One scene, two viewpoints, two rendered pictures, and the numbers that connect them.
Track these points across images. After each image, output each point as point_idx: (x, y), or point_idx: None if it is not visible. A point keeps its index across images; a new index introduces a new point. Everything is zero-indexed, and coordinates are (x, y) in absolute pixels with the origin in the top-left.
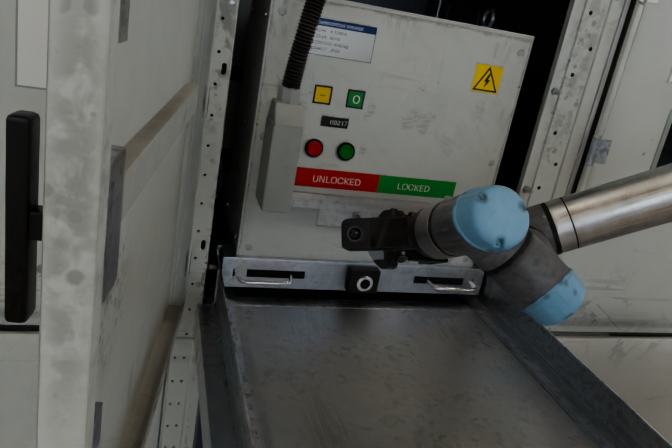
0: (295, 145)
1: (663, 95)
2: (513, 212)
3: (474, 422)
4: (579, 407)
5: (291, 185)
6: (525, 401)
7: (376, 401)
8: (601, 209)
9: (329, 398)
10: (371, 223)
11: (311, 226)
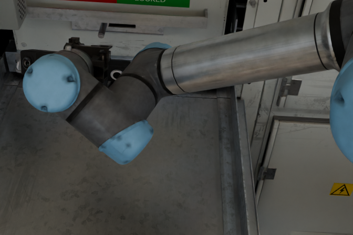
0: None
1: None
2: (56, 84)
3: (134, 202)
4: (237, 199)
5: (12, 10)
6: (194, 189)
7: (69, 178)
8: (194, 65)
9: (35, 172)
10: (37, 56)
11: (69, 29)
